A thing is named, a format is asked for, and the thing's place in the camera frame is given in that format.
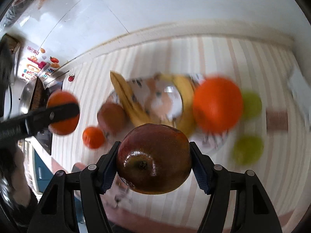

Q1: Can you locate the small mandarin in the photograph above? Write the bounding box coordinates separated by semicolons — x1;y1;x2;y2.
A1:
46;90;79;136
82;126;106;149

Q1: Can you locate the green apple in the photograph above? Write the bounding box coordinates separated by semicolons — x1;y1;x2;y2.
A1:
232;135;264;166
241;90;262;121

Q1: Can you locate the brown kiwi-like fruit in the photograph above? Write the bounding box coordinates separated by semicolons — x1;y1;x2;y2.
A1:
97;102;128;136

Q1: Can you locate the red apple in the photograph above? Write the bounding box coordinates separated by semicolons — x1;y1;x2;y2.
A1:
116;124;191;195

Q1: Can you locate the large orange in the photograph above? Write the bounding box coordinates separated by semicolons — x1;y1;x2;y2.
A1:
193;76;244;134

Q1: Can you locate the steel wok pan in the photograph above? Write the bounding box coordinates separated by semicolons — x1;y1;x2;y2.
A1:
19;77;45;114

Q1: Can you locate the colourful fruit sticker sheet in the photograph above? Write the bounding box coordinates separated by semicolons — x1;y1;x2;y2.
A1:
17;44;61;82

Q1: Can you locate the striped table cloth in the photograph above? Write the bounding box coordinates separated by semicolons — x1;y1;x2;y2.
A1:
45;36;310;232

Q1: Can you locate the brown label patch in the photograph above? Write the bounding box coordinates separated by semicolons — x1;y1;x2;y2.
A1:
266;110;288;131

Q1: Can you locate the left yellow banana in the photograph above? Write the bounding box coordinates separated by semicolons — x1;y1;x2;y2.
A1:
110;71;161;127

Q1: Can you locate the right yellow banana bunch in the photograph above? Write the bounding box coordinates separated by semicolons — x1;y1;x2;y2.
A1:
159;74;196;137

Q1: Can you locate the floral white ceramic plate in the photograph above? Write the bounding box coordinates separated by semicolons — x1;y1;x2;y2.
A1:
107;74;228;151

